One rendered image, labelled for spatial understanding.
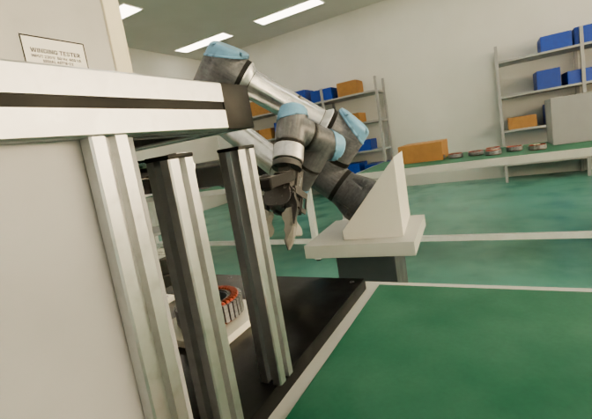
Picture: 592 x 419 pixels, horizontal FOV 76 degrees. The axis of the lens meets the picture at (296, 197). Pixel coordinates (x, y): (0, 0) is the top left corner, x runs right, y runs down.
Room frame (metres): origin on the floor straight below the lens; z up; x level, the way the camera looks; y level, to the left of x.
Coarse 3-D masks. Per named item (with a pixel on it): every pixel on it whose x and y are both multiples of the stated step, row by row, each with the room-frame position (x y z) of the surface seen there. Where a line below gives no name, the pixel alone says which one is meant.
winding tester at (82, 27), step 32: (0, 0) 0.35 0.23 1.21; (32, 0) 0.38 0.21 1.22; (64, 0) 0.41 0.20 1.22; (96, 0) 0.44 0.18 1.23; (0, 32) 0.35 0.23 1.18; (32, 32) 0.37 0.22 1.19; (64, 32) 0.40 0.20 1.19; (96, 32) 0.43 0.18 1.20; (64, 64) 0.39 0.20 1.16; (96, 64) 0.42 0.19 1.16; (128, 64) 0.45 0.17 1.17
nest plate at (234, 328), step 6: (246, 306) 0.63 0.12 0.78; (246, 312) 0.61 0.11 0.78; (174, 318) 0.63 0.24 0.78; (240, 318) 0.59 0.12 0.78; (246, 318) 0.59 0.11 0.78; (174, 324) 0.61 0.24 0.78; (228, 324) 0.57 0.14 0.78; (234, 324) 0.57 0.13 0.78; (240, 324) 0.57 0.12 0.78; (246, 324) 0.57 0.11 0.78; (174, 330) 0.58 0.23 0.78; (180, 330) 0.58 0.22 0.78; (228, 330) 0.55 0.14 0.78; (234, 330) 0.55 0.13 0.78; (240, 330) 0.56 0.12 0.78; (180, 336) 0.56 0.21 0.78; (228, 336) 0.53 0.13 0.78; (234, 336) 0.54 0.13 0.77; (180, 342) 0.55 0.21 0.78
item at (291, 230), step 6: (288, 210) 0.81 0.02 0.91; (282, 216) 0.82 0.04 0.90; (288, 216) 0.81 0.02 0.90; (288, 222) 0.80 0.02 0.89; (288, 228) 0.79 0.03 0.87; (294, 228) 0.79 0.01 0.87; (300, 228) 0.84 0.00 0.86; (288, 234) 0.79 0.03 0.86; (294, 234) 0.79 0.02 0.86; (300, 234) 0.83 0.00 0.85; (288, 240) 0.78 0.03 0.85; (288, 246) 0.78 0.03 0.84
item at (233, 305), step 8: (224, 288) 0.64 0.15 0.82; (232, 288) 0.63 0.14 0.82; (224, 296) 0.63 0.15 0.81; (232, 296) 0.59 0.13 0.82; (240, 296) 0.61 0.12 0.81; (224, 304) 0.57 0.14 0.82; (232, 304) 0.58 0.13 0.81; (240, 304) 0.60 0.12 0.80; (176, 312) 0.58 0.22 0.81; (224, 312) 0.57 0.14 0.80; (232, 312) 0.58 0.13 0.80; (240, 312) 0.59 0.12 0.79; (176, 320) 0.59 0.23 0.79; (232, 320) 0.58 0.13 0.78
